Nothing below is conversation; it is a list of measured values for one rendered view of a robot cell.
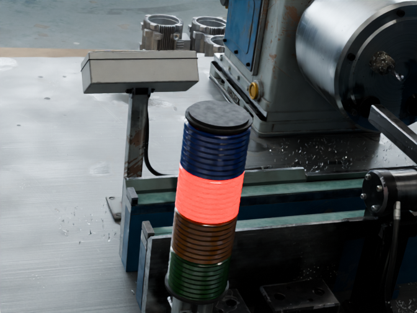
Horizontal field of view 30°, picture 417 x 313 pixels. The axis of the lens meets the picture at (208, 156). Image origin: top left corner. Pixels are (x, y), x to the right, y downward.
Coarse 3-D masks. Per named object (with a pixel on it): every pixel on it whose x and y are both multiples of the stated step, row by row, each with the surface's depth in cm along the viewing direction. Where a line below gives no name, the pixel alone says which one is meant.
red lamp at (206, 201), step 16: (192, 176) 69; (240, 176) 70; (176, 192) 73; (192, 192) 70; (208, 192) 69; (224, 192) 69; (240, 192) 72; (176, 208) 72; (192, 208) 70; (208, 208) 70; (224, 208) 70
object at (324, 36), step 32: (320, 0) 143; (352, 0) 136; (384, 0) 132; (416, 0) 132; (320, 32) 139; (352, 32) 131; (384, 32) 132; (416, 32) 134; (320, 64) 138; (352, 64) 133; (384, 64) 131; (416, 64) 137; (352, 96) 136; (384, 96) 138; (416, 96) 140
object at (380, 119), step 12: (372, 108) 124; (384, 108) 123; (372, 120) 124; (384, 120) 121; (396, 120) 120; (384, 132) 121; (396, 132) 118; (408, 132) 116; (396, 144) 118; (408, 144) 115; (408, 156) 115
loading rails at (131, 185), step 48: (144, 192) 114; (288, 192) 119; (336, 192) 122; (144, 240) 104; (240, 240) 106; (288, 240) 108; (336, 240) 111; (144, 288) 106; (240, 288) 110; (336, 288) 117
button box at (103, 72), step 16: (96, 64) 115; (112, 64) 116; (128, 64) 117; (144, 64) 118; (160, 64) 119; (176, 64) 119; (192, 64) 120; (96, 80) 115; (112, 80) 116; (128, 80) 117; (144, 80) 117; (160, 80) 118; (176, 80) 119; (192, 80) 120
